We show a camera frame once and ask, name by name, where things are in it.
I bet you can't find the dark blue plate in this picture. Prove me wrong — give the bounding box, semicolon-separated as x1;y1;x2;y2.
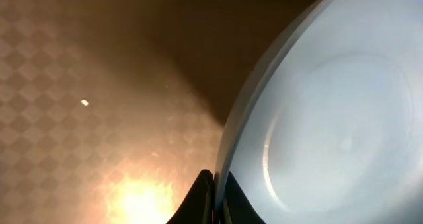
213;0;422;224

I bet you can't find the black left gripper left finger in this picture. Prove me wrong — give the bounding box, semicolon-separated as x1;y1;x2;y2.
167;170;214;224

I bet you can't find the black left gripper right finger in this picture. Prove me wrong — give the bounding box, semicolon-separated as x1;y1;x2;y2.
221;172;265;224

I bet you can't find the brown serving tray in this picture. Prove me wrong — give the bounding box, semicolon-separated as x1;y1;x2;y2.
1;0;313;223

